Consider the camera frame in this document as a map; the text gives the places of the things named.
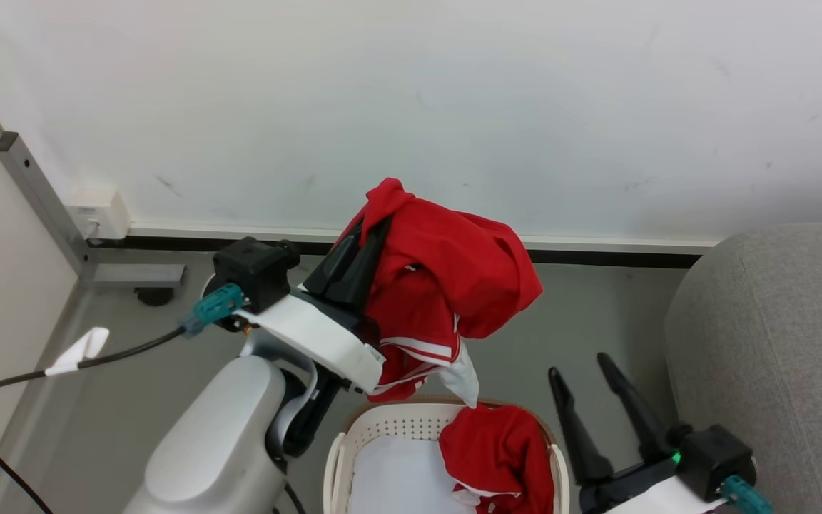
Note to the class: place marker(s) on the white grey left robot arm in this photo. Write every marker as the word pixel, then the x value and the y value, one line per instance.
pixel 218 435

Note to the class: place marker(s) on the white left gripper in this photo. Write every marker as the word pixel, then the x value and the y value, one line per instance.
pixel 318 339

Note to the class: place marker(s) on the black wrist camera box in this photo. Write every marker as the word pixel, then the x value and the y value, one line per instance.
pixel 254 268
pixel 714 457

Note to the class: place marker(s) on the red white-striped sports garment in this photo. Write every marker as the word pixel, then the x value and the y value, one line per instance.
pixel 454 264

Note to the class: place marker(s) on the white wall outlet box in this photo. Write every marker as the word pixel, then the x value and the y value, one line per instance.
pixel 100 213

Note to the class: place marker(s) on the grey metal frame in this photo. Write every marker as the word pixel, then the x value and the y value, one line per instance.
pixel 47 207

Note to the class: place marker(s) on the white cloth in basket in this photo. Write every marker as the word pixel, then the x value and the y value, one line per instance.
pixel 400 475

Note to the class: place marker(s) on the black round frame foot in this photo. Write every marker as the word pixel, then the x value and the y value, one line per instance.
pixel 154 295

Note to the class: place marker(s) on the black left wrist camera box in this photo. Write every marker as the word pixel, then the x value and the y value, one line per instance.
pixel 254 268

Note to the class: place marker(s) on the red garment with white trim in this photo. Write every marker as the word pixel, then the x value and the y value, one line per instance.
pixel 500 450

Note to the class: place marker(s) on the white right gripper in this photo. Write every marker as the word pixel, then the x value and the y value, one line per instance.
pixel 639 492

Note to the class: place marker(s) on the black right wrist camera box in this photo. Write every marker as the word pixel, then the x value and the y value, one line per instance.
pixel 714 457

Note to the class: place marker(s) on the white perforated laundry basket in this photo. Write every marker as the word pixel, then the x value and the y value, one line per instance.
pixel 389 421

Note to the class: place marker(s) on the grey fabric sofa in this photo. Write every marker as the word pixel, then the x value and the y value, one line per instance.
pixel 775 343

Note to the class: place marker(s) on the white black skirting strip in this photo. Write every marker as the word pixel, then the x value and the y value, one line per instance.
pixel 596 250

